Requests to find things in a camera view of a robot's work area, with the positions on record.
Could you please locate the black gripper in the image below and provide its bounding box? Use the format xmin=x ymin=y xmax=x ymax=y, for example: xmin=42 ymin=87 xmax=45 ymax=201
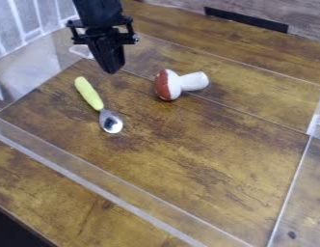
xmin=65 ymin=15 xmax=139 ymax=74

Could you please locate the green handled metal spoon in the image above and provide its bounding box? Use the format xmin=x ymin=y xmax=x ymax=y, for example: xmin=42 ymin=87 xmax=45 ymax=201
xmin=73 ymin=76 xmax=124 ymax=134

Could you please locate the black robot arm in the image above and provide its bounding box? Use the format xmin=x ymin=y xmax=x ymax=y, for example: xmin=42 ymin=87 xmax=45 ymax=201
xmin=65 ymin=0 xmax=139 ymax=74

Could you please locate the plush mushroom toy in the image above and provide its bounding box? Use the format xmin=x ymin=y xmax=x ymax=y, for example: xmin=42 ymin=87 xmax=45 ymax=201
xmin=155 ymin=69 xmax=208 ymax=101

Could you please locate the clear acrylic corner bracket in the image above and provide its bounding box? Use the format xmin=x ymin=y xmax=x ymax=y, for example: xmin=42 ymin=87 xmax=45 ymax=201
xmin=68 ymin=44 xmax=93 ymax=60

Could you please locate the clear acrylic front wall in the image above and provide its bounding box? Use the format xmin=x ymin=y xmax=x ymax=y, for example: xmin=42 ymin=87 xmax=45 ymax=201
xmin=0 ymin=119 xmax=252 ymax=247

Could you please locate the clear acrylic wall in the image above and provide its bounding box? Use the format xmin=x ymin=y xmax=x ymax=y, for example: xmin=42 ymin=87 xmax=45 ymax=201
xmin=0 ymin=119 xmax=252 ymax=247
xmin=266 ymin=100 xmax=320 ymax=247

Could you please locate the clear acrylic right wall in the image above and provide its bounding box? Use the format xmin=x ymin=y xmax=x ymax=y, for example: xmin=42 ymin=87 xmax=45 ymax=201
xmin=266 ymin=100 xmax=320 ymax=247

